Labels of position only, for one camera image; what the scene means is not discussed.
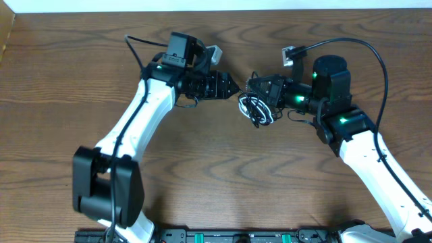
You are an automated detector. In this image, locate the black usb cable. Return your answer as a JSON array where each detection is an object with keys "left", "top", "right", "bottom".
[{"left": 238, "top": 70, "right": 284, "bottom": 129}]

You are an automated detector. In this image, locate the white usb cable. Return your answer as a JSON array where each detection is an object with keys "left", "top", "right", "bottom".
[{"left": 238, "top": 96, "right": 274, "bottom": 125}]

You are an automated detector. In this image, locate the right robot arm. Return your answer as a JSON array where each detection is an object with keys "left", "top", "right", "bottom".
[{"left": 248, "top": 55, "right": 431, "bottom": 242}]

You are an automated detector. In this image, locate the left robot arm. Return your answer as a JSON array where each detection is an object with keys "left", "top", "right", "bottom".
[{"left": 72, "top": 32, "right": 239, "bottom": 242}]

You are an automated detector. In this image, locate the wooden side panel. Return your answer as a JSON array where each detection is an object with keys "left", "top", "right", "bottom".
[{"left": 0, "top": 0, "right": 16, "bottom": 59}]

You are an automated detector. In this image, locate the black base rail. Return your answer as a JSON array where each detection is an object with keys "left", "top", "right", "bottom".
[{"left": 74, "top": 228, "right": 396, "bottom": 243}]

